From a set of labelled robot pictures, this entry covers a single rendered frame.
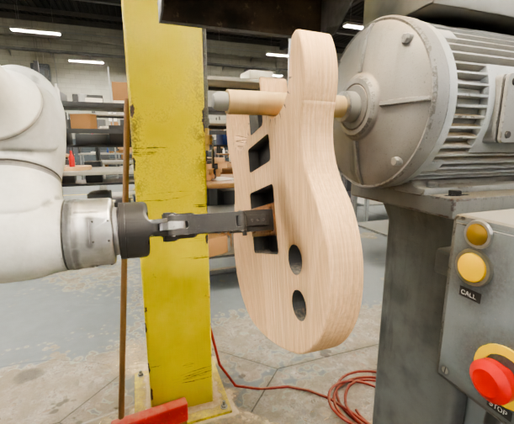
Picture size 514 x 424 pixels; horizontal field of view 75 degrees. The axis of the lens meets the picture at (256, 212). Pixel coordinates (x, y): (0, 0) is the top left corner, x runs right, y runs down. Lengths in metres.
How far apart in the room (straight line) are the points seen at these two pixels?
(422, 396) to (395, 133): 0.52
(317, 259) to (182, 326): 1.21
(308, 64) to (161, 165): 0.99
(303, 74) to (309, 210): 0.15
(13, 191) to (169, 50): 1.00
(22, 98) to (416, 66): 0.48
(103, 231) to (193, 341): 1.19
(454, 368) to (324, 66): 0.37
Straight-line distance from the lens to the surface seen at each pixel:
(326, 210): 0.37
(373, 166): 0.54
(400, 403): 0.87
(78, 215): 0.45
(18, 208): 0.45
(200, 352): 1.62
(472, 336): 0.44
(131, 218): 0.45
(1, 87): 0.47
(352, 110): 0.53
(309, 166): 0.39
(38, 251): 0.45
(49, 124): 0.51
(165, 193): 1.35
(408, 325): 0.77
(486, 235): 0.40
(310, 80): 0.41
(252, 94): 0.47
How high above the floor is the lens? 1.20
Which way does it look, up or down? 12 degrees down
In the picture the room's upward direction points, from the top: straight up
